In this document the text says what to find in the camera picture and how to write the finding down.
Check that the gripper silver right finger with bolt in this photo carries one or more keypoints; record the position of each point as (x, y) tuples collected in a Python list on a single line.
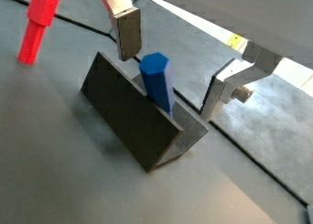
[(227, 84)]

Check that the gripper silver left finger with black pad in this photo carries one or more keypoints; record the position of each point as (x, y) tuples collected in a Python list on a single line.
[(124, 18)]

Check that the red hexagonal peg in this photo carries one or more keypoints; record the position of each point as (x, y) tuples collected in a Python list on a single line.
[(40, 14)]

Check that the black angled fixture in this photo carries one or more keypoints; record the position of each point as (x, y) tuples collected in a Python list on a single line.
[(155, 136)]

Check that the blue hexagonal peg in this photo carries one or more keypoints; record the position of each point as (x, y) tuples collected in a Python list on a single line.
[(157, 80)]

